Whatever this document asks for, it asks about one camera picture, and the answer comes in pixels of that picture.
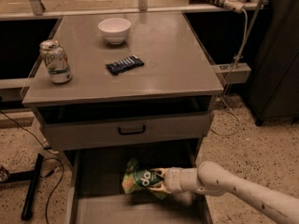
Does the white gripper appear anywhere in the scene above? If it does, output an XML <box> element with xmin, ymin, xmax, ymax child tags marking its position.
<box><xmin>149</xmin><ymin>167</ymin><xmax>200</xmax><ymax>194</ymax></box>

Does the green rice chip bag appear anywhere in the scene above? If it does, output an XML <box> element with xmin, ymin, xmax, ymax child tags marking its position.
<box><xmin>121</xmin><ymin>159</ymin><xmax>167</xmax><ymax>200</ymax></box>

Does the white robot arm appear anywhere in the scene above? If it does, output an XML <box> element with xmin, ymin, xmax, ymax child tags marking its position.
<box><xmin>151</xmin><ymin>161</ymin><xmax>299</xmax><ymax>224</ymax></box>

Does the open grey middle drawer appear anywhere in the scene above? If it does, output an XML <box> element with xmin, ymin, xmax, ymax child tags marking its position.
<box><xmin>65</xmin><ymin>139</ymin><xmax>213</xmax><ymax>224</ymax></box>

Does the grey top drawer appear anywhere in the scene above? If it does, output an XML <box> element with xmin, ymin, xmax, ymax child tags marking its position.
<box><xmin>38</xmin><ymin>95</ymin><xmax>214</xmax><ymax>150</ymax></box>

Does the grey drawer cabinet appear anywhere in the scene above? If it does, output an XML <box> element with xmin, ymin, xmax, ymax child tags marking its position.
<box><xmin>19</xmin><ymin>10</ymin><xmax>224</xmax><ymax>224</ymax></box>

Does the dark blue snack bar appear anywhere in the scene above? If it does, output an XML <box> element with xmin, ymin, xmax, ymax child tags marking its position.
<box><xmin>106</xmin><ymin>55</ymin><xmax>144</xmax><ymax>76</ymax></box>

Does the black stand base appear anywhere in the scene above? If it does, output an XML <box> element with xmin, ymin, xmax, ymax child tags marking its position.
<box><xmin>0</xmin><ymin>154</ymin><xmax>44</xmax><ymax>221</ymax></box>

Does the dark cabinet at right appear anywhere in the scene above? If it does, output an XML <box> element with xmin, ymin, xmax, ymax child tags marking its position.
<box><xmin>245</xmin><ymin>0</ymin><xmax>299</xmax><ymax>126</ymax></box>

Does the white ceramic bowl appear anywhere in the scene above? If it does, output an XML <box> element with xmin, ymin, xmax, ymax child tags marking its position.
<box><xmin>98</xmin><ymin>18</ymin><xmax>131</xmax><ymax>45</ymax></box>

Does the green white soda can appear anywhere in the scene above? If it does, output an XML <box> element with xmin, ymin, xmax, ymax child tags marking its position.
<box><xmin>39</xmin><ymin>40</ymin><xmax>72</xmax><ymax>84</ymax></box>

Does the black drawer handle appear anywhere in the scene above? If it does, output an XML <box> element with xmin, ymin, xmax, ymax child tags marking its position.
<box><xmin>118</xmin><ymin>125</ymin><xmax>146</xmax><ymax>135</ymax></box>

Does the black floor cable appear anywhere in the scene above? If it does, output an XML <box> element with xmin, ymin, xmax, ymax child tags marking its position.
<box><xmin>0</xmin><ymin>109</ymin><xmax>64</xmax><ymax>224</ymax></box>

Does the grey side bracket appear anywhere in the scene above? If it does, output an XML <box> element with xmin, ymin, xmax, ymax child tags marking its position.
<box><xmin>212</xmin><ymin>63</ymin><xmax>251</xmax><ymax>86</ymax></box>

